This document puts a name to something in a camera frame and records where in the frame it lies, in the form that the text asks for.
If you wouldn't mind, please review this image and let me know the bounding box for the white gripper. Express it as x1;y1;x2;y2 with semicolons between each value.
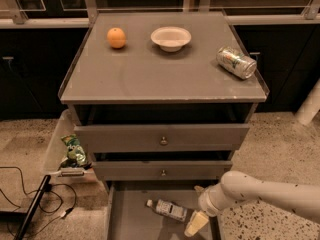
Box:
184;184;230;237

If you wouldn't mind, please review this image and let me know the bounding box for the clear plastic water bottle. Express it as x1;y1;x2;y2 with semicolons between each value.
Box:
146;199;187;222

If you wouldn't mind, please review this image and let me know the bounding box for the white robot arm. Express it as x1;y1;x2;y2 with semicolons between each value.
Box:
197;85;320;240

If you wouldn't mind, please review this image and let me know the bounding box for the grey middle drawer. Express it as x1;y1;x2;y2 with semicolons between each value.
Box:
93;161;232;181

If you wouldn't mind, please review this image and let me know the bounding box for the grey drawer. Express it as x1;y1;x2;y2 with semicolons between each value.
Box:
93;161;232;181
106;181;224;240
74;124;249;153

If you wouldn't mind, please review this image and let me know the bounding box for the grey bottom drawer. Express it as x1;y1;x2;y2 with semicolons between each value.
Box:
106;181;224;240

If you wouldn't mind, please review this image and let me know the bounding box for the grey drawer cabinet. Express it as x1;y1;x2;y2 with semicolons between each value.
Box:
57;11;270;192

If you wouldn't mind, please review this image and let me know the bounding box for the grey top drawer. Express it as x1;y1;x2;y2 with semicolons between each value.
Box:
74;124;249;153

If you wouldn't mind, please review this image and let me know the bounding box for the green chip bag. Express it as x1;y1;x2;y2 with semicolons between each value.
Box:
60;134;88;168

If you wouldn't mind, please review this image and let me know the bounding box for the green soda can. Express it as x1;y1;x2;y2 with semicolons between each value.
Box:
216;46;257;80

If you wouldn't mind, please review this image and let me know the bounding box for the white bowl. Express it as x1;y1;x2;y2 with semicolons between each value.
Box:
151;27;192;52

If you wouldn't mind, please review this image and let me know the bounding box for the black flat bar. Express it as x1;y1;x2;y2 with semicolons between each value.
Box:
14;175;51;240

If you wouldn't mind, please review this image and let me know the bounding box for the orange fruit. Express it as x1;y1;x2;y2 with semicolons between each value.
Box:
107;28;126;49

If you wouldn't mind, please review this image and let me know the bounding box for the black cable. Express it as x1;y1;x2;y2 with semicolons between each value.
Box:
0;165;78;238

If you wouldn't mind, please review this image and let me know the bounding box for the metal railing frame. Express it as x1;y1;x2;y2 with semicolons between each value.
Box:
0;0;320;29

